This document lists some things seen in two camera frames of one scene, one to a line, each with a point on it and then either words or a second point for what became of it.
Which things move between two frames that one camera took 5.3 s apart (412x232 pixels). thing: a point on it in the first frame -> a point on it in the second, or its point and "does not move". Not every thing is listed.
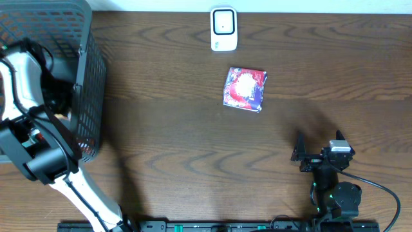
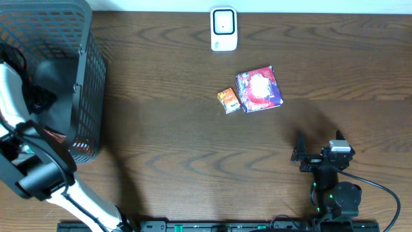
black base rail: (140, 226) does not move
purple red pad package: (244, 89) -> (259, 89)
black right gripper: (315, 160) does not move
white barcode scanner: (224, 29) does not move
